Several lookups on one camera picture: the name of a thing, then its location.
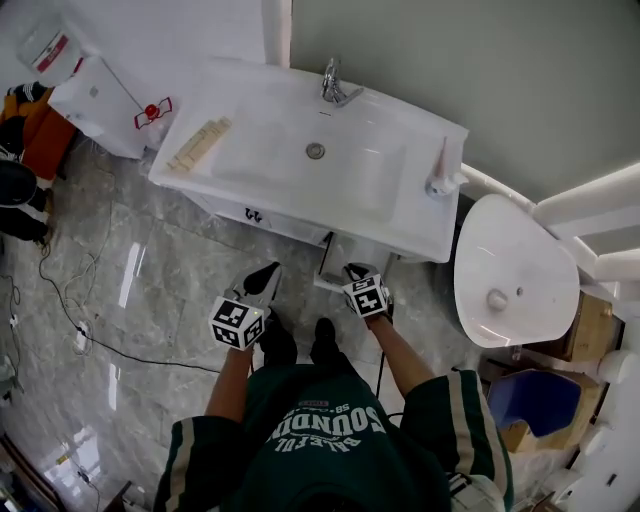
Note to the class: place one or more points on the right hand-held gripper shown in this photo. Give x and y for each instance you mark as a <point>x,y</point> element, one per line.
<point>367,300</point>

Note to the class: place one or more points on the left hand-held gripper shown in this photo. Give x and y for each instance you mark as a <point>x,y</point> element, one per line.
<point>235,322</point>

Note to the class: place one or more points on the person's left forearm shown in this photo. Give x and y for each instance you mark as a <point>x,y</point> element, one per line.
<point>227,380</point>

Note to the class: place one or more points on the person's right forearm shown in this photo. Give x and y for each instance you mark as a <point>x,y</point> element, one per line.
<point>400,355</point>

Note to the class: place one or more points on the person's left leg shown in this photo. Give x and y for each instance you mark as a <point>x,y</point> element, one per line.
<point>280,340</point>

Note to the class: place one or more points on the person's leg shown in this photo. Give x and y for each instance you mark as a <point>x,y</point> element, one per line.
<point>280,340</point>
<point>327,345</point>

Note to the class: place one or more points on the white vanity cabinet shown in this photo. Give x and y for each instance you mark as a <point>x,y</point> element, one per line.
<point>290,227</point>

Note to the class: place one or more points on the person's right leg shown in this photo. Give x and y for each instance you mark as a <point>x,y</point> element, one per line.
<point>327,345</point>

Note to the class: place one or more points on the white ceramic sink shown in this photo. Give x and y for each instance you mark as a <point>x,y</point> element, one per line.
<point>370,165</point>

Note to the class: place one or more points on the white soap dispenser bottle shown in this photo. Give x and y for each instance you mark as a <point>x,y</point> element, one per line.
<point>440,175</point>

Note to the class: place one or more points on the chrome sink drain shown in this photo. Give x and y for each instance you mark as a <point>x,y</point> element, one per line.
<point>315,150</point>

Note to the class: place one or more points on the white oval bathtub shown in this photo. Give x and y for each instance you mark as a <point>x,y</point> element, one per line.
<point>515,260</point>

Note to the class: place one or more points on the person's green printed shirt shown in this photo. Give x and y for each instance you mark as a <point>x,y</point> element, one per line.
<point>325,450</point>

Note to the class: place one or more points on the white power strip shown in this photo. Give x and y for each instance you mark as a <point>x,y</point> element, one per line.
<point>81,337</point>

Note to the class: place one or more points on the chrome faucet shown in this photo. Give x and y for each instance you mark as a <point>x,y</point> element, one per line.
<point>335,87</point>

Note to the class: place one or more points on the red capped plastic bottle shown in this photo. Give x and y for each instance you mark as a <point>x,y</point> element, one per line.
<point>151,111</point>

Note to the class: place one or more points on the blue plastic cover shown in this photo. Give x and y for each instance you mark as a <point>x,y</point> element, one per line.
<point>535,405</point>

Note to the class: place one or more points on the white small cabinet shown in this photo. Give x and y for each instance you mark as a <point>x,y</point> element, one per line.
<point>100,110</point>

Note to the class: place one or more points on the brown cardboard box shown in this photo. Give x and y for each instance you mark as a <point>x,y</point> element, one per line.
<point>592,325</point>
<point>595,410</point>

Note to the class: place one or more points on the orange sofa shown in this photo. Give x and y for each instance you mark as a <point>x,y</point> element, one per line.
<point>50,135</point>

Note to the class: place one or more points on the clear red label water bottle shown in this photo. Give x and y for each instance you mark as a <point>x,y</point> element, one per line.
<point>50,50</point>

